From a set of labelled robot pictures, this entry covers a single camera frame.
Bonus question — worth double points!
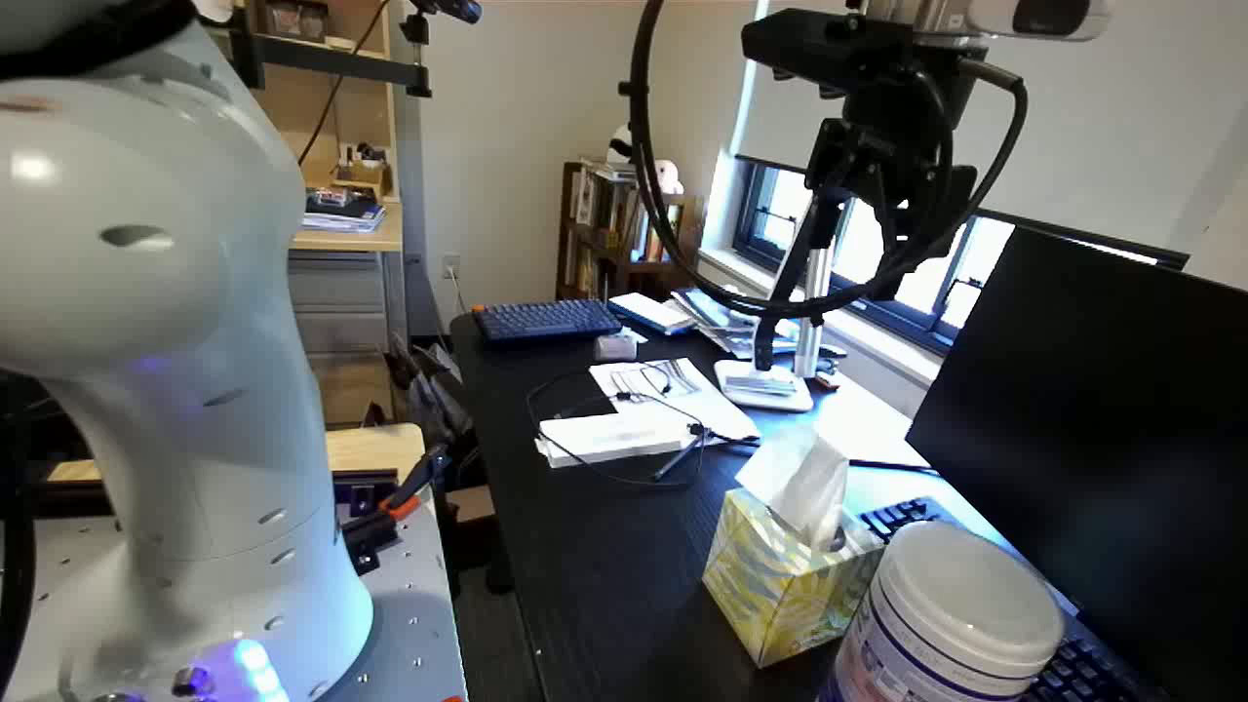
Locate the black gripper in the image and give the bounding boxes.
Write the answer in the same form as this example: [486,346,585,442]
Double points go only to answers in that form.
[798,70,982,265]

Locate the stack of books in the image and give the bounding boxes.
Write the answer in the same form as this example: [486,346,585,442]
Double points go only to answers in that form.
[674,279,852,364]

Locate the white desk lamp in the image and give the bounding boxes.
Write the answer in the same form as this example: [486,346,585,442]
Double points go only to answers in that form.
[711,191,843,417]

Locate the beige roller blind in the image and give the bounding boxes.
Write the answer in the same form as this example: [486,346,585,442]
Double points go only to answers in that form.
[735,0,1248,255]

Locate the panda plush toy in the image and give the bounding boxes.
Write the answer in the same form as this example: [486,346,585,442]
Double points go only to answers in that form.
[599,119,645,180]

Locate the white book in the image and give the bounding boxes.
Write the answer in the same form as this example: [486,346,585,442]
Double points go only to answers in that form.
[609,290,698,338]

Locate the scattered white papers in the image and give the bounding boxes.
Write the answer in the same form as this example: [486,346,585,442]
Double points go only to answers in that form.
[585,353,763,444]

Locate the dark framed eyeglasses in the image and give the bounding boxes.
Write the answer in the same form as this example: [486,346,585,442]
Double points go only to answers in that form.
[599,364,706,401]

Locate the wooden bookshelf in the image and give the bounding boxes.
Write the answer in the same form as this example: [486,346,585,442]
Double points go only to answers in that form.
[555,157,706,303]

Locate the small white box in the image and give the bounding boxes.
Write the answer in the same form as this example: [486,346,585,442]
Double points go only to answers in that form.
[592,329,650,364]

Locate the white tissue sheet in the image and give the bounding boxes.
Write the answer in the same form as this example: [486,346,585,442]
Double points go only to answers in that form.
[763,431,854,552]

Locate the black computer monitor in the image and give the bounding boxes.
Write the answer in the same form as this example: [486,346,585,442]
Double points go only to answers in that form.
[906,226,1248,702]

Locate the flat white box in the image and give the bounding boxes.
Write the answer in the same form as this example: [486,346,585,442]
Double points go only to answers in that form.
[531,401,698,472]

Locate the yellow patterned tissue box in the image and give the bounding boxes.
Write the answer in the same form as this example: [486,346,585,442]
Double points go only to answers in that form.
[698,485,888,671]

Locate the white wipes canister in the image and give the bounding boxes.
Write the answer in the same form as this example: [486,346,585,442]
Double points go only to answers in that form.
[815,522,1069,702]

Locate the black computer keyboard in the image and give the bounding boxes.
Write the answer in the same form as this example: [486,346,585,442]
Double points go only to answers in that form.
[854,492,1153,702]

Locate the light wooden shelf unit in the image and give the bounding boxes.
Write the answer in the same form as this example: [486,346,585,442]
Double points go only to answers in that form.
[237,0,411,258]

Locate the grey drawer cabinet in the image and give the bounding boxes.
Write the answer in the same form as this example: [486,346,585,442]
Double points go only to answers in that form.
[286,248,398,364]

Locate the light wooden board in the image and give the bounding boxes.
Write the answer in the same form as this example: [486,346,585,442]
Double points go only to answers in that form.
[42,420,430,492]

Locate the black red clamp tool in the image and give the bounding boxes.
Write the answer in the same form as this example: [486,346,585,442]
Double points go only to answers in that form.
[343,444,454,576]

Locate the black window frame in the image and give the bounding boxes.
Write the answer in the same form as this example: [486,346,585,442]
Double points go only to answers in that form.
[727,152,1194,360]

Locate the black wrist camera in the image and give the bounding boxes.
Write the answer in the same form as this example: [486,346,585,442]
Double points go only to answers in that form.
[742,8,995,93]

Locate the black camera with metal pole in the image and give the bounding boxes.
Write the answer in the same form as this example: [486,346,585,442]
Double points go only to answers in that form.
[389,0,486,343]

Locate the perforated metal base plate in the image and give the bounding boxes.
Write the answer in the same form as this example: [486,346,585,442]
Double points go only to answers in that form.
[0,512,473,702]

